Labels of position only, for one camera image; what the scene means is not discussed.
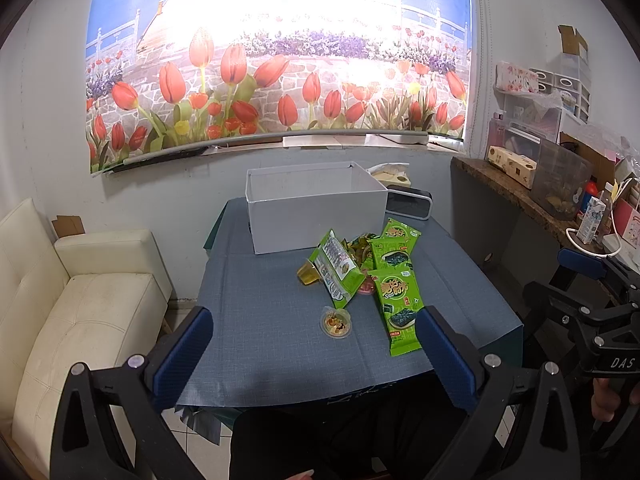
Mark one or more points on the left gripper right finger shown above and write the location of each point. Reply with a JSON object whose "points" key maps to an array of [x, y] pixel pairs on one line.
{"points": [[520, 423]]}

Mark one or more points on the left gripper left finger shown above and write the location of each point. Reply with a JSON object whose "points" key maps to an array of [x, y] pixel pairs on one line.
{"points": [[86, 443]]}

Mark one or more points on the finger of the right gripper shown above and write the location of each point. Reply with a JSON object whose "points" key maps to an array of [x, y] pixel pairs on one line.
{"points": [[618, 279], [547, 303]]}

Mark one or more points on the green seaweed snack bag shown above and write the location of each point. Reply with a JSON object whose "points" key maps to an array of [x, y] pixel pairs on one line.
{"points": [[399, 300], [393, 248]]}

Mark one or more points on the small green snack packet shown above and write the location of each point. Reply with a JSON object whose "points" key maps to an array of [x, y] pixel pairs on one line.
{"points": [[360, 251]]}

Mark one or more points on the yellow jelly cup with lid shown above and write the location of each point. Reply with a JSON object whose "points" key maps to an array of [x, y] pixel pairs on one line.
{"points": [[335, 323]]}

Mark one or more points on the green cracker snack bag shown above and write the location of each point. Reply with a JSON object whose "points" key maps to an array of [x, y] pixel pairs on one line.
{"points": [[337, 269]]}

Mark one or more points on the person's right hand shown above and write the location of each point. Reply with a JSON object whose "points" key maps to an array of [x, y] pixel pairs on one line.
{"points": [[604, 401]]}

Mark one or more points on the white milk carton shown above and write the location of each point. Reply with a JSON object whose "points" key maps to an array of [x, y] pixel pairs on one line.
{"points": [[591, 220]]}

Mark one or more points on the wooden side shelf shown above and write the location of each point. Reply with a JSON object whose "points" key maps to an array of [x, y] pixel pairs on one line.
{"points": [[515, 194]]}

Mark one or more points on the clear plastic bin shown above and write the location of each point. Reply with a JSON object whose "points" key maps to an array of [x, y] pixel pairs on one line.
{"points": [[560, 180]]}

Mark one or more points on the beige patterned long box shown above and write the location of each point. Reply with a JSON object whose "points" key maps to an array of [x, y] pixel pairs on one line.
{"points": [[518, 167]]}

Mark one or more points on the cream leather sofa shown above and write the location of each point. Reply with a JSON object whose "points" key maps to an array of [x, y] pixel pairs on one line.
{"points": [[94, 298]]}

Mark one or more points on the black white-rimmed container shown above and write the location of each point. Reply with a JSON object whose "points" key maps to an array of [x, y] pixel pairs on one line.
{"points": [[409, 202]]}

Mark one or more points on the pink jelly cup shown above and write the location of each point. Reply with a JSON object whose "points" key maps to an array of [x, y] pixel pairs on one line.
{"points": [[367, 287]]}

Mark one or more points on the plastic drawer organizer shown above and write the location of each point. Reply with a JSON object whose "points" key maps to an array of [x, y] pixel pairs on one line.
{"points": [[533, 105]]}

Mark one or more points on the cardboard piece on sofa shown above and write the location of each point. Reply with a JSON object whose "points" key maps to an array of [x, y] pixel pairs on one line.
{"points": [[67, 226]]}

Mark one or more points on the white storage box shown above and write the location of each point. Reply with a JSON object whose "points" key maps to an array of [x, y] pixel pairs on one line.
{"points": [[292, 207]]}

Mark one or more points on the tulip landscape poster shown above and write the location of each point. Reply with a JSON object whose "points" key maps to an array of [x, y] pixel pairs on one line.
{"points": [[165, 74]]}

